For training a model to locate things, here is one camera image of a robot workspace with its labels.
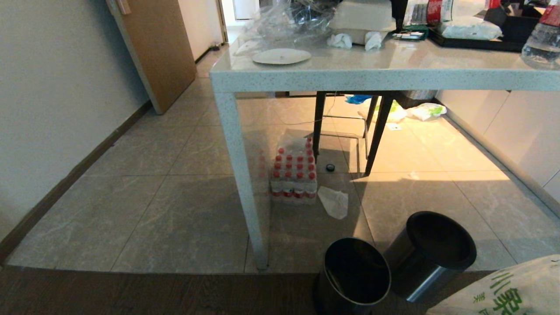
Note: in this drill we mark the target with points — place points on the clear water bottle red label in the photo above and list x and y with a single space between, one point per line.
542 41

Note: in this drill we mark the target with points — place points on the shrink-wrapped pack of water bottles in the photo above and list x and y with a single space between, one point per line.
294 175

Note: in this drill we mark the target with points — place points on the white green plastic bag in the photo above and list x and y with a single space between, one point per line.
426 111
393 113

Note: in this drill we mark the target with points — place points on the white crumpled paper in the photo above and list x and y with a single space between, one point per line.
334 202

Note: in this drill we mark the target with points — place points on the clear plastic bag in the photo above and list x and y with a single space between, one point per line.
288 19

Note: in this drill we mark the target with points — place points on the blue plastic bag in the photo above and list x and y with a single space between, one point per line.
358 99

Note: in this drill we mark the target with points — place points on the steel bin with black liner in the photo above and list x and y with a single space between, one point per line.
350 280
420 271

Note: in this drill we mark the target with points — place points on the white sack with green print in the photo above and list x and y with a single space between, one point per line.
512 293

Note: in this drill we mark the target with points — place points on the white crumpled tissue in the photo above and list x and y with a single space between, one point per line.
340 40
373 40

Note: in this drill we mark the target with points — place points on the white round plate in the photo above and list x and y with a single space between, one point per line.
281 56

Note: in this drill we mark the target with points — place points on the white foam food box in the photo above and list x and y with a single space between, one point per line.
363 17

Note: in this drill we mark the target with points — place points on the green flat box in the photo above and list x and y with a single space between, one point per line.
410 34

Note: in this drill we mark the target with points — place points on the black metal stool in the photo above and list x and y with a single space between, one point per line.
376 131

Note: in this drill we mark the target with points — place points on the wooden door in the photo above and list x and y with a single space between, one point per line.
159 48

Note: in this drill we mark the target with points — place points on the white speckled table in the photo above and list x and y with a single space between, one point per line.
367 74

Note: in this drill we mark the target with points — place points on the black tray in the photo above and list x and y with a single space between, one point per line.
494 37

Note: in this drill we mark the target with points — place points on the red white package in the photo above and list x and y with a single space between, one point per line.
431 12

